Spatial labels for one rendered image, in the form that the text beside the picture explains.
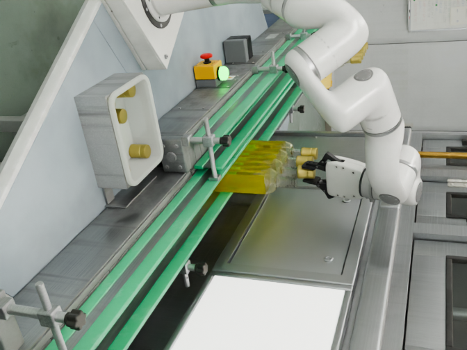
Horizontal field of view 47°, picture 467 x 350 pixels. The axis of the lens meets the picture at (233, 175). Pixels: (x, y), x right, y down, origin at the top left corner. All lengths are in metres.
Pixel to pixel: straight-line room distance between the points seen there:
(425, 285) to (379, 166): 0.31
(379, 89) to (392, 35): 6.23
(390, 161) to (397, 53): 6.21
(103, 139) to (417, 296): 0.77
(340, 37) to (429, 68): 6.33
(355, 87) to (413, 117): 6.56
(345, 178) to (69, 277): 0.70
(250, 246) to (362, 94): 0.53
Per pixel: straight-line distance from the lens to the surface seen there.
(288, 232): 1.43
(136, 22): 1.33
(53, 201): 1.16
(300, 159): 1.49
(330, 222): 1.46
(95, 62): 1.28
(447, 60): 7.37
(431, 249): 1.44
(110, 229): 1.21
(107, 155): 1.22
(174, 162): 1.38
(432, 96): 7.52
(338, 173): 1.38
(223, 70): 1.71
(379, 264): 1.31
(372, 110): 1.09
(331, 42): 1.08
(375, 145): 1.17
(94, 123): 1.20
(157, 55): 1.39
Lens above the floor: 1.48
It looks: 20 degrees down
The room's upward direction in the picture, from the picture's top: 92 degrees clockwise
